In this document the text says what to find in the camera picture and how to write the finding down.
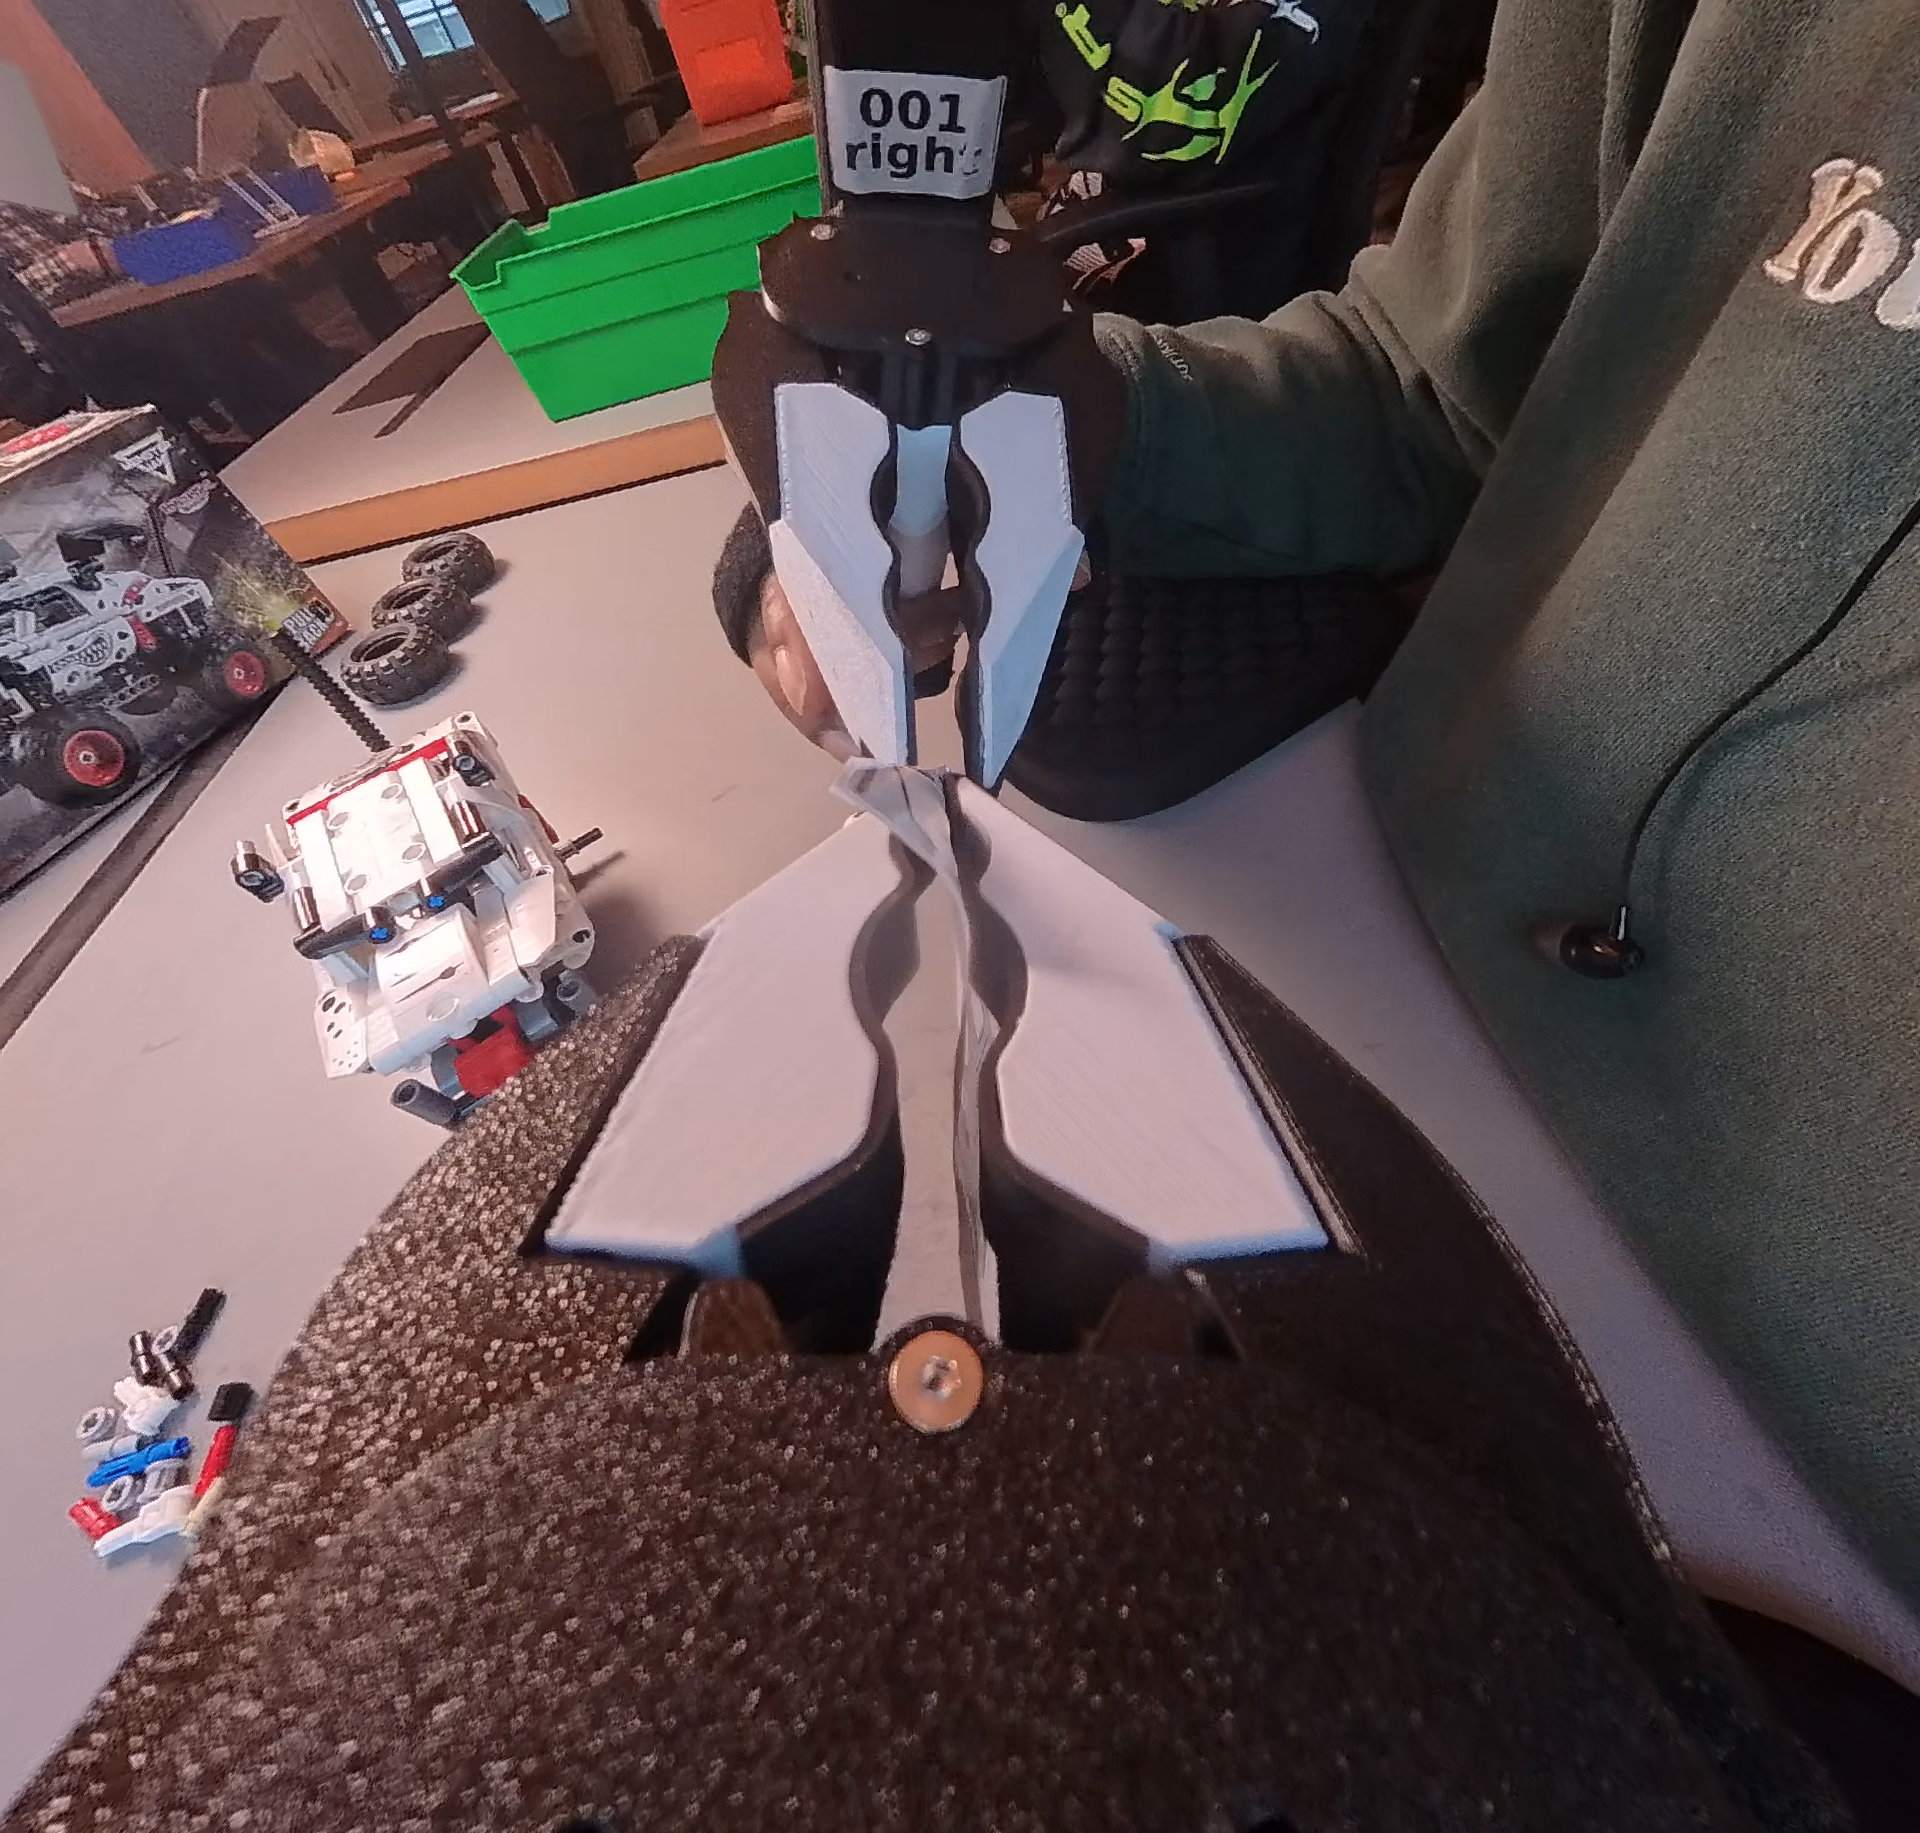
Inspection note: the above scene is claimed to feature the white toy brick truck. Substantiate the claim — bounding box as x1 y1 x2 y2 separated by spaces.
229 616 605 1128

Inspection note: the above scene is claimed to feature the person's right hand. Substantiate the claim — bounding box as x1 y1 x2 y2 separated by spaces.
742 555 887 761

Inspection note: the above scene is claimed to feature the toy truck set box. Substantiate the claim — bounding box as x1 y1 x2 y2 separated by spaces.
0 404 359 896

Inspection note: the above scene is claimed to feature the pile of small brick pieces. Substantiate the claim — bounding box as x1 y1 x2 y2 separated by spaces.
67 1283 259 1560

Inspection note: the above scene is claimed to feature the orange plastic container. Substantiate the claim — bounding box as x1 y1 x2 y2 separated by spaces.
659 0 798 128

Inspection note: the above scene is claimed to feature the green plastic bin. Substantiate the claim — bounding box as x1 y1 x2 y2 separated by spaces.
451 135 829 425

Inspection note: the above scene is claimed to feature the black jacket green print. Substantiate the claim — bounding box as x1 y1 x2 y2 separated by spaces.
1034 0 1360 328

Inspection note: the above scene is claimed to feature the small blue bin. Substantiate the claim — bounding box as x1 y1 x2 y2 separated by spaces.
112 167 346 287

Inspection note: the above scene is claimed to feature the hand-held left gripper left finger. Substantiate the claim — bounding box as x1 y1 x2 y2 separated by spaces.
542 816 910 1278

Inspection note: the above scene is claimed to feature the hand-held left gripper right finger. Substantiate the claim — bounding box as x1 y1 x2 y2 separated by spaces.
960 780 1335 1278

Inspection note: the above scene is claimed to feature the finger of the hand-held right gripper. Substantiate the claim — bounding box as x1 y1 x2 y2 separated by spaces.
769 378 920 770
958 390 1093 795

